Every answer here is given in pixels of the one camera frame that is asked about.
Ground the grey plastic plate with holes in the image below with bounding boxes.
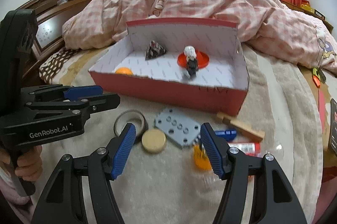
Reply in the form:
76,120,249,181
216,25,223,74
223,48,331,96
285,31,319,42
153,108,202,149

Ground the red cardboard box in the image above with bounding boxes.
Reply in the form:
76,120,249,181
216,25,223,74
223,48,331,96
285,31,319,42
88,17,250,116

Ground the pink checked quilt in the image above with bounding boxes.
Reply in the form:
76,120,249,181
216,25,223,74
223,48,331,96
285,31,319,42
62,0,337,72

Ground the blue plastic clip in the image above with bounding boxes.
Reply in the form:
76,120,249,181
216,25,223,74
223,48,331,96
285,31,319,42
214,128,237,141

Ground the person's left forearm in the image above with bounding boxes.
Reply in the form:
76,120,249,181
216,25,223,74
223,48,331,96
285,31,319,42
0,163,35,224

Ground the notched wooden block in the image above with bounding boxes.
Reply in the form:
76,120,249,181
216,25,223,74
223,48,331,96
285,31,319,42
216,112,265,142

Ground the black smartphone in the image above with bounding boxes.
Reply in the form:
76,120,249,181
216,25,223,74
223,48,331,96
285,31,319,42
329,98,337,153

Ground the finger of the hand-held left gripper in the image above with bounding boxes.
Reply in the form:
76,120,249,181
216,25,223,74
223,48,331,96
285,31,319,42
21,84,104,102
25,93,121,122

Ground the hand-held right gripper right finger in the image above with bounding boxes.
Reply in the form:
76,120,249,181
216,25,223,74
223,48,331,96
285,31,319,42
200,123,308,224

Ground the black white toy figure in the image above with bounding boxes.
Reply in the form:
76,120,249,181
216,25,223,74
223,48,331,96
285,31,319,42
183,45,199,80

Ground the wooden side desk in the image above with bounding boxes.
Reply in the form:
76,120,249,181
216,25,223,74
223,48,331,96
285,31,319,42
279,0,335,32

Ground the black tape roll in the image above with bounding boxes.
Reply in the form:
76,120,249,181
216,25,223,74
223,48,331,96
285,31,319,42
114,109,149,144

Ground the round beige wooden disc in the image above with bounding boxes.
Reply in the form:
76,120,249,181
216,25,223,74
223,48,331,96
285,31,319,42
141,128,167,153

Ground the clear plastic bottle red label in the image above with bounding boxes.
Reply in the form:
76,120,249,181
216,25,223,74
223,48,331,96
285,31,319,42
203,144,283,188

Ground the dark patterned triangular pouch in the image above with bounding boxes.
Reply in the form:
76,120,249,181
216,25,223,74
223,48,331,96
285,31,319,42
145,40,168,60

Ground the yellow plastic toy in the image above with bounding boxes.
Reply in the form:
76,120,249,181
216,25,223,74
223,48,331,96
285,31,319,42
193,144,212,170

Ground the orange plastic cone disc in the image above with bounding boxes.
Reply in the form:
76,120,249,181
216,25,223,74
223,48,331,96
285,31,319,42
177,49,210,70

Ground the person's left hand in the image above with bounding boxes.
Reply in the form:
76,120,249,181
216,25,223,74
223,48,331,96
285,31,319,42
0,145,44,182

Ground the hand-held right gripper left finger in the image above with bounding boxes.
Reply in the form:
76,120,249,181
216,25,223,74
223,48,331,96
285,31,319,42
31,123,137,224

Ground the orange green toy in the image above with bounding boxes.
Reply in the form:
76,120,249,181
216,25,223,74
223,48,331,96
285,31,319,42
312,66,327,88

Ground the red labelled tube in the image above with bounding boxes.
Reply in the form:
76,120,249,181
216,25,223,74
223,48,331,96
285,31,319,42
227,142,261,157

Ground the white towel blanket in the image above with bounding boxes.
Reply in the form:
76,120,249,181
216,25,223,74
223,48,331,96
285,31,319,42
26,48,324,224

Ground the orange ball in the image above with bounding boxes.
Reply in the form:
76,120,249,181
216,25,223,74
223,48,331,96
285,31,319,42
115,67,133,76

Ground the brown dotted pillow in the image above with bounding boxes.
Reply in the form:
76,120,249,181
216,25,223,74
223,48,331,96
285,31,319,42
39,48,79,84

